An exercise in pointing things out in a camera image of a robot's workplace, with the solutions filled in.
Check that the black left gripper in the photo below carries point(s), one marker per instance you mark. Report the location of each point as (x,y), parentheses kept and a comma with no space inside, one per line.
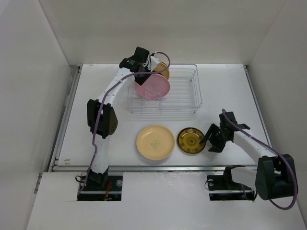
(140,81)

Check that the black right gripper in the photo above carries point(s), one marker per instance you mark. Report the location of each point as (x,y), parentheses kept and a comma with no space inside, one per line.
(217,147)

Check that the brown patterned small plate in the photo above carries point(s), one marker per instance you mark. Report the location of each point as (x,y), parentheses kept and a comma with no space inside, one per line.
(189,140)

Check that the yellow plate with logo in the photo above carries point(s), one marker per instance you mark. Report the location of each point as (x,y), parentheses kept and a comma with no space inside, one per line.
(155,142)

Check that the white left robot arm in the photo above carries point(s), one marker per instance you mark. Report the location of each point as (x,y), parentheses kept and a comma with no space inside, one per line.
(101,116)

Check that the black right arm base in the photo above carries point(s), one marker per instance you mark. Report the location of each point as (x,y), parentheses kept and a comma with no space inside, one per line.
(221,190)

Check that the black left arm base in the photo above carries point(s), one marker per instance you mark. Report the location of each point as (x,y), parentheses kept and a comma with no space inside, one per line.
(109,190)

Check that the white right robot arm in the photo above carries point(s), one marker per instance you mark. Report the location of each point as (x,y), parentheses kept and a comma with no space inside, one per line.
(275,175)

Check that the pink plastic plate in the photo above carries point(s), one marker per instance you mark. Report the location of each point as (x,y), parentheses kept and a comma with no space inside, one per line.
(155,87)

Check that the yellow rear plate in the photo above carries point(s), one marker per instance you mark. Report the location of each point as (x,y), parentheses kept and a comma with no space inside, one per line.
(162,70)

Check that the white foam front board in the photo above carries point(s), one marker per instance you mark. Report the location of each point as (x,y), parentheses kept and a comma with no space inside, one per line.
(153,201)

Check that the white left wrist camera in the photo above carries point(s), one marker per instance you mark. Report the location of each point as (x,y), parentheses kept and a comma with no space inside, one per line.
(153,62)

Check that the white wire dish rack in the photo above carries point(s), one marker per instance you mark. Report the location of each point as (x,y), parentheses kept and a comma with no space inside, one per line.
(181,102)

